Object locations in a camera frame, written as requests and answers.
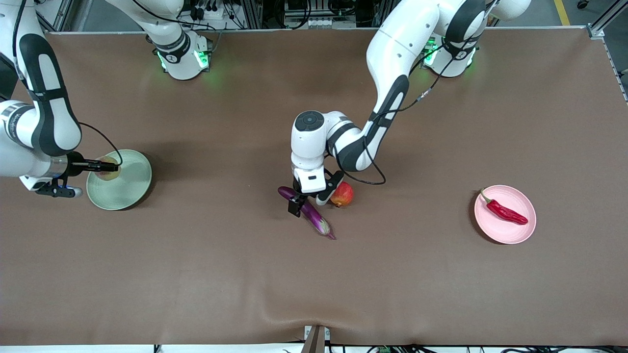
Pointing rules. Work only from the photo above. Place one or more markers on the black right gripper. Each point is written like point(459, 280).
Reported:
point(75, 165)

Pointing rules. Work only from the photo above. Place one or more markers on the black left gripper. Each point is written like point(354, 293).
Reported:
point(298, 198)

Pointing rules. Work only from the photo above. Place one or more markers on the pink yellow peach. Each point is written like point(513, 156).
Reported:
point(110, 175)

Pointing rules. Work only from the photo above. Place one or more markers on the purple eggplant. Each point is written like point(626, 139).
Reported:
point(319, 223)

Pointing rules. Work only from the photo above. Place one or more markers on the red pomegranate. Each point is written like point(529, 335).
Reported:
point(345, 195)

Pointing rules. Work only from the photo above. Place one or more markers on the red chili pepper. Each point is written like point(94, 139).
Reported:
point(505, 212)

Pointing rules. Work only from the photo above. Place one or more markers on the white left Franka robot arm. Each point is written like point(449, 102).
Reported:
point(392, 49)

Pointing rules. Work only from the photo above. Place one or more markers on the light green round plate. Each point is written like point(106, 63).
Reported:
point(127, 189)

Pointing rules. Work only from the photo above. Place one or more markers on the brown table cover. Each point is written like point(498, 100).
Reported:
point(314, 274)

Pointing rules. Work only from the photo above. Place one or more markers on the metal table edge clamp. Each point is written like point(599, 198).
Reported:
point(316, 340)

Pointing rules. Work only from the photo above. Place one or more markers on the white terminal block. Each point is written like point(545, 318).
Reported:
point(319, 22)

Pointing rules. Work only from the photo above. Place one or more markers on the white power strip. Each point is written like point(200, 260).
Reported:
point(211, 11)

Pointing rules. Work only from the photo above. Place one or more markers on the pink round plate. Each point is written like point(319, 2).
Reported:
point(505, 233)

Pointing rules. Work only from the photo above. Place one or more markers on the aluminium table corner bracket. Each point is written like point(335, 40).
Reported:
point(596, 31)

